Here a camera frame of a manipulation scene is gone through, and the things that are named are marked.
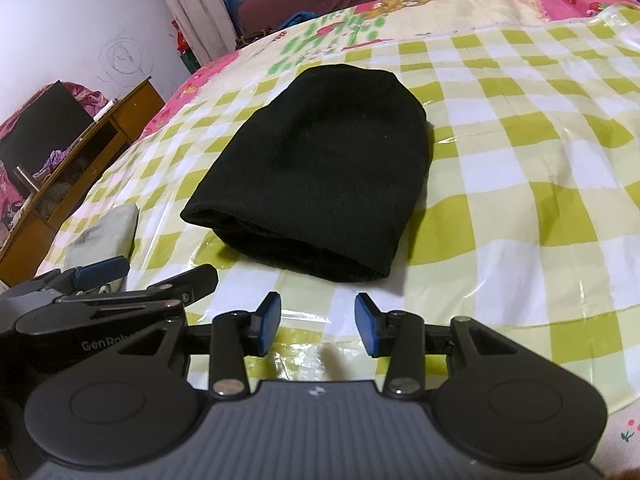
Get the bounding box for beige curtain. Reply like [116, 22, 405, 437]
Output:
[137, 0, 236, 63]

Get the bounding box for blue crumpled cloth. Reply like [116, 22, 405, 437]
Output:
[277, 9, 321, 31]

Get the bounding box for metal cup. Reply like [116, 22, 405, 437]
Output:
[14, 162, 40, 195]

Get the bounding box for black pants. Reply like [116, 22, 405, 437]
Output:
[180, 62, 433, 283]

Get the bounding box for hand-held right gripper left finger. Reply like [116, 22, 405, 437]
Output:
[127, 291, 282, 400]

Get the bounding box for black television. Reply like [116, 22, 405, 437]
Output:
[0, 80, 95, 173]

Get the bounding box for red and green bag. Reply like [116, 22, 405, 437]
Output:
[172, 20, 201, 73]

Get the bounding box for pink patterned cloth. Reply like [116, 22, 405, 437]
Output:
[65, 81, 104, 122]

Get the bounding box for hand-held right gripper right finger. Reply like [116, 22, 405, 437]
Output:
[354, 291, 546, 401]

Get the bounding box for wooden desk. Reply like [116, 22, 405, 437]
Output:
[0, 77, 167, 263]

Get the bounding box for pale grey folded cloth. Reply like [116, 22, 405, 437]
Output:
[64, 204, 140, 267]

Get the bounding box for purple crumpled cloth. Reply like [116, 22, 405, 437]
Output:
[32, 147, 76, 178]

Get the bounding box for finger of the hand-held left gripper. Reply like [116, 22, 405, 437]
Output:
[55, 264, 219, 311]
[35, 256, 130, 293]

